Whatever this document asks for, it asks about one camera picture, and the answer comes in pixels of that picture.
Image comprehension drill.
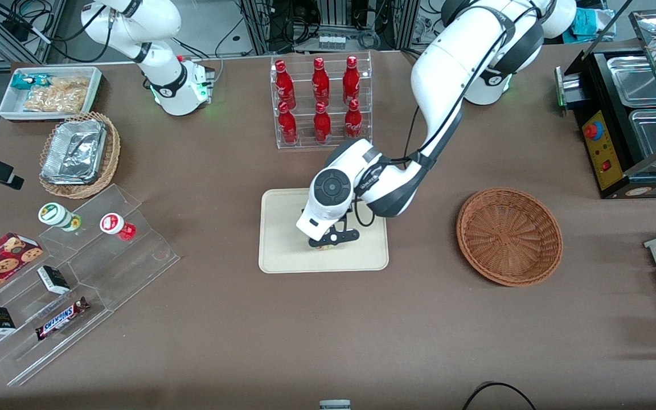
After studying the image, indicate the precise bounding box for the white rectangular bin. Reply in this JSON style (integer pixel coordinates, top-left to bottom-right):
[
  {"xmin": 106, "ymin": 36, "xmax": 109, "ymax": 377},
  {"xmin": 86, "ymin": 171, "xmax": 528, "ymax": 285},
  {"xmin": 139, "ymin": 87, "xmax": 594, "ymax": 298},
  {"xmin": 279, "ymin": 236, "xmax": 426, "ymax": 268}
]
[{"xmin": 0, "ymin": 66, "xmax": 104, "ymax": 122}]

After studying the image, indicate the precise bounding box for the clear acrylic stepped stand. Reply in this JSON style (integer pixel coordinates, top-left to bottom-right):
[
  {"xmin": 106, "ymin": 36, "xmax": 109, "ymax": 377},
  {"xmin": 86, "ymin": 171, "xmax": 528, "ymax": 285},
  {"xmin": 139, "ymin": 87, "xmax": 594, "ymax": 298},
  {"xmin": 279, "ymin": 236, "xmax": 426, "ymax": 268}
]
[{"xmin": 0, "ymin": 183, "xmax": 181, "ymax": 388}]

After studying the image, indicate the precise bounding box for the green label cup white lid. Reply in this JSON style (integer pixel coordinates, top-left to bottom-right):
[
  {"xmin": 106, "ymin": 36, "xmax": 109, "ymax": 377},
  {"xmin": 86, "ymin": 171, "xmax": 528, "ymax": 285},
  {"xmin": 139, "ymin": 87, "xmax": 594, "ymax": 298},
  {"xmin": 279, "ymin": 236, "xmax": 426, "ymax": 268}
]
[{"xmin": 38, "ymin": 202, "xmax": 83, "ymax": 232}]

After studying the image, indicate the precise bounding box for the black cable loop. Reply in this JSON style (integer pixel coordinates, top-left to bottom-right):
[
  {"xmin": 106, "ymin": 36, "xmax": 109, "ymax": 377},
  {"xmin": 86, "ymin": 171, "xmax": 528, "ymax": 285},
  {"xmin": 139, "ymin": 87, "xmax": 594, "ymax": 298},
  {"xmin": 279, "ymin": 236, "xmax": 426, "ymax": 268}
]
[{"xmin": 462, "ymin": 381, "xmax": 537, "ymax": 410}]

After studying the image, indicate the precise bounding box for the clear acrylic bottle rack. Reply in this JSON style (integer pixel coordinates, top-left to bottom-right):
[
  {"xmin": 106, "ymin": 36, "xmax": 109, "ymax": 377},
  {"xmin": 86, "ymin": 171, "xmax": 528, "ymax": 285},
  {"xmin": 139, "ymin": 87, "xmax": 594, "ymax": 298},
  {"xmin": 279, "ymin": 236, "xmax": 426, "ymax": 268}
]
[{"xmin": 270, "ymin": 51, "xmax": 373, "ymax": 150}]

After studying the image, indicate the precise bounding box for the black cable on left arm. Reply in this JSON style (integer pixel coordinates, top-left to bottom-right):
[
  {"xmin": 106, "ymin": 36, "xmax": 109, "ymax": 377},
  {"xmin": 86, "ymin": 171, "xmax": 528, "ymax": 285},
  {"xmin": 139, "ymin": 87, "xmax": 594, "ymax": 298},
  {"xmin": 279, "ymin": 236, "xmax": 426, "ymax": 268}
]
[{"xmin": 352, "ymin": 0, "xmax": 554, "ymax": 228}]

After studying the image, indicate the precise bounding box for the silver metal bracket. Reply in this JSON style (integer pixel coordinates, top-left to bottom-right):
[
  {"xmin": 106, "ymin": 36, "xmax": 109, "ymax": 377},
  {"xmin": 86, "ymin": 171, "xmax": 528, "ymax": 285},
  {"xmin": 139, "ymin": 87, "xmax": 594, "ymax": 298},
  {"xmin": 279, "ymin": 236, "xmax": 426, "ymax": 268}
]
[{"xmin": 555, "ymin": 64, "xmax": 591, "ymax": 110}]

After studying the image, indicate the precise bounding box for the teal snack packet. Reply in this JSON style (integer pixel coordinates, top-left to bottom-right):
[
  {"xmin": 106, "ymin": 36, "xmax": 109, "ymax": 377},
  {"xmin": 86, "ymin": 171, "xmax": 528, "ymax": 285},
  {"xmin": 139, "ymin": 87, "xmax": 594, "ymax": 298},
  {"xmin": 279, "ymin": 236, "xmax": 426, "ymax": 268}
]
[{"xmin": 11, "ymin": 73, "xmax": 50, "ymax": 91}]

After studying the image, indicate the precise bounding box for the oval light wicker basket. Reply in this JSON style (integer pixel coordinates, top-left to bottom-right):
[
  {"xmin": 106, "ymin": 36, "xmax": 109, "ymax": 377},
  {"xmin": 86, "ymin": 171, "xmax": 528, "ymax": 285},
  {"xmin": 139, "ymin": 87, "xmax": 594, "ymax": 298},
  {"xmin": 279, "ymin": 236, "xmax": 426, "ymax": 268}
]
[{"xmin": 39, "ymin": 111, "xmax": 121, "ymax": 200}]

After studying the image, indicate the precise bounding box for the red cola bottle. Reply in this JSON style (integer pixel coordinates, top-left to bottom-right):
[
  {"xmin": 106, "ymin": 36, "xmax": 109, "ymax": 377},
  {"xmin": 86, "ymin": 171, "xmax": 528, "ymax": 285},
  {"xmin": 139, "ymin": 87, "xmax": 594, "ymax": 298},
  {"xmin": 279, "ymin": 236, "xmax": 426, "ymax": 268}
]
[
  {"xmin": 343, "ymin": 55, "xmax": 361, "ymax": 104},
  {"xmin": 278, "ymin": 101, "xmax": 298, "ymax": 145},
  {"xmin": 311, "ymin": 57, "xmax": 330, "ymax": 106},
  {"xmin": 274, "ymin": 60, "xmax": 297, "ymax": 109},
  {"xmin": 344, "ymin": 99, "xmax": 363, "ymax": 141},
  {"xmin": 313, "ymin": 102, "xmax": 332, "ymax": 143}
]

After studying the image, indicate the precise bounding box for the round brown wicker basket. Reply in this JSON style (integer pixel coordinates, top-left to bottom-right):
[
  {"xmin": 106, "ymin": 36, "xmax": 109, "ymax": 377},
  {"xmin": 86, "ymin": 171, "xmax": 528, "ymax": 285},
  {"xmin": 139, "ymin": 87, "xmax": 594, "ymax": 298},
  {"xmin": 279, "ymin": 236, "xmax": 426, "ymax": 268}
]
[{"xmin": 456, "ymin": 187, "xmax": 564, "ymax": 287}]

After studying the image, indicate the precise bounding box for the Snickers chocolate bar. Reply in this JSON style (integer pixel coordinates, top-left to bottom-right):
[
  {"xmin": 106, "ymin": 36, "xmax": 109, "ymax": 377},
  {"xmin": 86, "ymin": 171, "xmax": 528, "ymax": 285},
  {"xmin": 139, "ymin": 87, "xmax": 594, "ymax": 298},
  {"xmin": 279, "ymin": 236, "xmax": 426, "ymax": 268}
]
[{"xmin": 35, "ymin": 297, "xmax": 90, "ymax": 341}]

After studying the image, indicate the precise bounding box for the aluminium extrusion frame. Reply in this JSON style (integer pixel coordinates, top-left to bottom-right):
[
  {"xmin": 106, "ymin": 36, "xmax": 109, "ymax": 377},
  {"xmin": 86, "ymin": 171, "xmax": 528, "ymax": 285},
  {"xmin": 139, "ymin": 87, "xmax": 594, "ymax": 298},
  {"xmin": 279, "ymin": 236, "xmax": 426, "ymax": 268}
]
[{"xmin": 240, "ymin": 0, "xmax": 420, "ymax": 56}]

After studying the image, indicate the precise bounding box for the black food warmer case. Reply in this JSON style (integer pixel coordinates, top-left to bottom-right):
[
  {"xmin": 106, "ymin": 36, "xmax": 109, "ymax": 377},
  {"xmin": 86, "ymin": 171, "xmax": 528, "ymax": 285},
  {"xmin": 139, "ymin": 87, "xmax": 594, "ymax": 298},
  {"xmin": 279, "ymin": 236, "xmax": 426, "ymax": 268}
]
[{"xmin": 555, "ymin": 0, "xmax": 656, "ymax": 200}]

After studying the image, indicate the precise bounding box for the red label cup white lid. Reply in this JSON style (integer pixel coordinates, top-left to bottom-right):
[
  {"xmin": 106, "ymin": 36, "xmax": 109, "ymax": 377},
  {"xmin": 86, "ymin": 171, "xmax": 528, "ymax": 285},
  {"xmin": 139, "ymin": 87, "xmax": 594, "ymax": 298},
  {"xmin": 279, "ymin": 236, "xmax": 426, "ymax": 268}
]
[{"xmin": 100, "ymin": 212, "xmax": 137, "ymax": 241}]

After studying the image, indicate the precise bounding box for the stack of foil trays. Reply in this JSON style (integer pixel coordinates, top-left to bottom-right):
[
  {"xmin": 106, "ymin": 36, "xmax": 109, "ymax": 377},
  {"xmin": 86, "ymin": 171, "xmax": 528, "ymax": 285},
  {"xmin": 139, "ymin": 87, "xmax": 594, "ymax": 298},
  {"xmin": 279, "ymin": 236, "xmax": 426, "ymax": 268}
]
[{"xmin": 40, "ymin": 118, "xmax": 108, "ymax": 186}]

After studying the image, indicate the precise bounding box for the beige plastic tray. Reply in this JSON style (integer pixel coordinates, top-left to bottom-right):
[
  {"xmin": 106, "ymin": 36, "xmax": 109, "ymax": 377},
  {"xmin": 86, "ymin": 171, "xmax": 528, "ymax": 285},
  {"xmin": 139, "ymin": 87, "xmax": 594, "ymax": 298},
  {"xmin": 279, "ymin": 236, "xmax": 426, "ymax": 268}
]
[{"xmin": 258, "ymin": 186, "xmax": 390, "ymax": 274}]

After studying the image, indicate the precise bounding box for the clear bag of crackers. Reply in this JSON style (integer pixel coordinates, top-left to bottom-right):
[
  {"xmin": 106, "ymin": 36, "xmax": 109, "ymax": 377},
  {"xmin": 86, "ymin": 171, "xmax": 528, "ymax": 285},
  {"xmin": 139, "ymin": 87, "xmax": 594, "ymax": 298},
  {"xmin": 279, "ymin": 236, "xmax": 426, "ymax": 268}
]
[
  {"xmin": 48, "ymin": 76, "xmax": 90, "ymax": 92},
  {"xmin": 23, "ymin": 87, "xmax": 88, "ymax": 114}
]

